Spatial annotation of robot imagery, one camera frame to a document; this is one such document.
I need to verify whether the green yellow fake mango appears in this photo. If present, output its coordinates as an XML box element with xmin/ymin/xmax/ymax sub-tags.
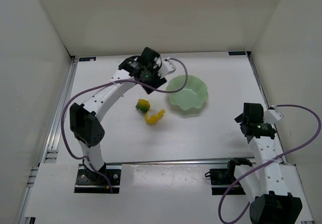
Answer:
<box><xmin>135</xmin><ymin>99</ymin><xmax>150</xmax><ymax>113</ymax></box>

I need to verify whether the peeled yellow fake lemon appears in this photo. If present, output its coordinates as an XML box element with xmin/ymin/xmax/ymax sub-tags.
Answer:
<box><xmin>145</xmin><ymin>109</ymin><xmax>165</xmax><ymax>125</ymax></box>

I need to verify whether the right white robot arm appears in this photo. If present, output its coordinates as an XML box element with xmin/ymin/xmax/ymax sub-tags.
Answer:
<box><xmin>232</xmin><ymin>103</ymin><xmax>302</xmax><ymax>223</ymax></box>

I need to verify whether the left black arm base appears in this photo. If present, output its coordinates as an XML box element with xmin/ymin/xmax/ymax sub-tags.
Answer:
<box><xmin>74</xmin><ymin>165</ymin><xmax>121</xmax><ymax>194</ymax></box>

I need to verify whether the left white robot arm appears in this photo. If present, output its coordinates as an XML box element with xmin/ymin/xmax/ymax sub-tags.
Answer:
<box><xmin>69</xmin><ymin>47</ymin><xmax>176</xmax><ymax>184</ymax></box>

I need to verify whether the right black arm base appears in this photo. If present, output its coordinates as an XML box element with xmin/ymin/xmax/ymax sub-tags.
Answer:
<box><xmin>204</xmin><ymin>169</ymin><xmax>235</xmax><ymax>195</ymax></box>

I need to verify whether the green wavy fruit bowl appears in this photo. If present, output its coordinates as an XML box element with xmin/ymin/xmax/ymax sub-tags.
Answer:
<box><xmin>168</xmin><ymin>75</ymin><xmax>209</xmax><ymax>110</ymax></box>

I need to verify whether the left blue corner label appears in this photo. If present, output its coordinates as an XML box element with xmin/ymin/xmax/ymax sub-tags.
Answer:
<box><xmin>78</xmin><ymin>57</ymin><xmax>96</xmax><ymax>62</ymax></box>

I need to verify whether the blue corner label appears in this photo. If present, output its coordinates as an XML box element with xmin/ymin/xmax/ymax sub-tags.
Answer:
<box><xmin>78</xmin><ymin>57</ymin><xmax>96</xmax><ymax>62</ymax></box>
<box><xmin>228</xmin><ymin>51</ymin><xmax>246</xmax><ymax>56</ymax></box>

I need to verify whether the right blue corner label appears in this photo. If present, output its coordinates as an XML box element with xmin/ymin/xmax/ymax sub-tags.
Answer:
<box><xmin>228</xmin><ymin>51</ymin><xmax>246</xmax><ymax>56</ymax></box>

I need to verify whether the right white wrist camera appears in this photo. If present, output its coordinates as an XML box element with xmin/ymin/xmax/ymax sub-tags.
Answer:
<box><xmin>263</xmin><ymin>107</ymin><xmax>284</xmax><ymax>124</ymax></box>

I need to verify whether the front aluminium rail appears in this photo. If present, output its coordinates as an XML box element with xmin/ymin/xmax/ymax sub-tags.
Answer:
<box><xmin>106</xmin><ymin>157</ymin><xmax>232</xmax><ymax>166</ymax></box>

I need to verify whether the aluminium rail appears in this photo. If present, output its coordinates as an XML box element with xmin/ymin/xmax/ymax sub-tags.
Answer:
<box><xmin>38</xmin><ymin>56</ymin><xmax>78</xmax><ymax>165</ymax></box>
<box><xmin>246</xmin><ymin>51</ymin><xmax>284</xmax><ymax>154</ymax></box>
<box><xmin>106</xmin><ymin>157</ymin><xmax>232</xmax><ymax>166</ymax></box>

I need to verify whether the right aluminium rail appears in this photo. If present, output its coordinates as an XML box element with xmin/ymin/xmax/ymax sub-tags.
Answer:
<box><xmin>246</xmin><ymin>51</ymin><xmax>284</xmax><ymax>154</ymax></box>

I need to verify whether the left aluminium rail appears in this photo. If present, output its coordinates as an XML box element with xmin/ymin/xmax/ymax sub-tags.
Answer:
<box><xmin>38</xmin><ymin>56</ymin><xmax>78</xmax><ymax>165</ymax></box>

